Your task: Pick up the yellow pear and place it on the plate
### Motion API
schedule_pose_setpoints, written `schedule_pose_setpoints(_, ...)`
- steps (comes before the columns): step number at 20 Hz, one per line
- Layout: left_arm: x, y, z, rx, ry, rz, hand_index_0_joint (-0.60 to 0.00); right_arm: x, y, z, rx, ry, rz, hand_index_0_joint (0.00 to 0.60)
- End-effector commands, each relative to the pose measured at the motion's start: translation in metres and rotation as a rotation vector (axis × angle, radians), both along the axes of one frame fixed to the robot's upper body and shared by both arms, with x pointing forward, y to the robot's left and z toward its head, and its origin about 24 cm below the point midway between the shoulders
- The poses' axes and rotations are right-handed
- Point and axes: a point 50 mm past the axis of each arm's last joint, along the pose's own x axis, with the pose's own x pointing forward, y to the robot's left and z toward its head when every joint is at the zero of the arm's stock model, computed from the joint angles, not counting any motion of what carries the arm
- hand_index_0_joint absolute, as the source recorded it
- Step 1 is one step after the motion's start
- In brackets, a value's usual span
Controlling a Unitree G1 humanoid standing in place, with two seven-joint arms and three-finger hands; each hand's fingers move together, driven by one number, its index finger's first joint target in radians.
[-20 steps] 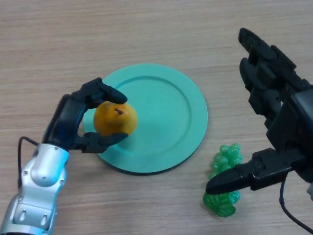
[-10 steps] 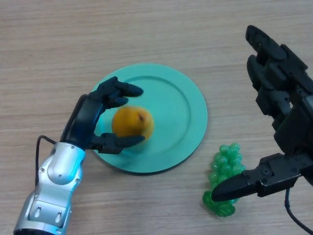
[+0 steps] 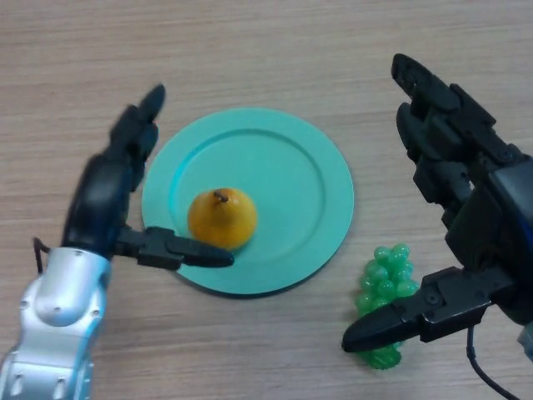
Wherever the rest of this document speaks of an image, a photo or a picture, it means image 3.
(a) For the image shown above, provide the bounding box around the green plastic grape bunch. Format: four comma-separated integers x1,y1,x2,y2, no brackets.
351,243,420,371

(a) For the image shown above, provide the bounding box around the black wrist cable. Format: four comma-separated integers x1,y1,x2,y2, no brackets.
466,324,533,399
32,237,52,273

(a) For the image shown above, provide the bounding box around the yellow pear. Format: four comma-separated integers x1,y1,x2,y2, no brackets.
187,187,258,252

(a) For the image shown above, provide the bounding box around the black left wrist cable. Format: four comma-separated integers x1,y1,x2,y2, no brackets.
32,237,52,273

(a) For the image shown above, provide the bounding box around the teal round plate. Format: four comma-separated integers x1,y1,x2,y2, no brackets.
141,107,355,298

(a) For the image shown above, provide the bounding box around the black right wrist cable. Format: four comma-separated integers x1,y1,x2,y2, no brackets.
466,324,533,399

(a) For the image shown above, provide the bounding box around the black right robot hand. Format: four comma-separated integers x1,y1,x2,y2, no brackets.
341,52,533,354

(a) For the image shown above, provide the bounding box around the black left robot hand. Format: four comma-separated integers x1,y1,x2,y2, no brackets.
60,83,235,272

